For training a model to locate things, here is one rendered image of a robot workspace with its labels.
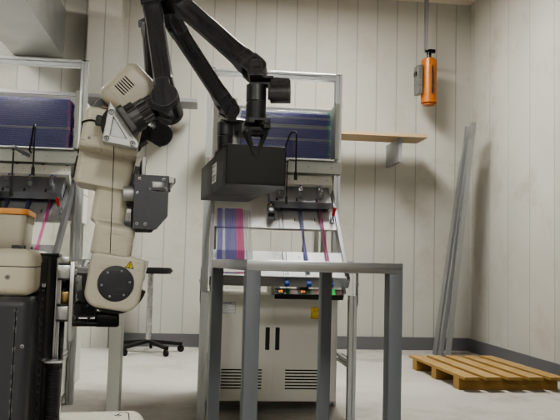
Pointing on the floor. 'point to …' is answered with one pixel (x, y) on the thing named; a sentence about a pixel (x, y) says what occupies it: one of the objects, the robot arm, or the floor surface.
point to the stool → (151, 318)
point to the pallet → (484, 372)
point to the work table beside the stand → (250, 372)
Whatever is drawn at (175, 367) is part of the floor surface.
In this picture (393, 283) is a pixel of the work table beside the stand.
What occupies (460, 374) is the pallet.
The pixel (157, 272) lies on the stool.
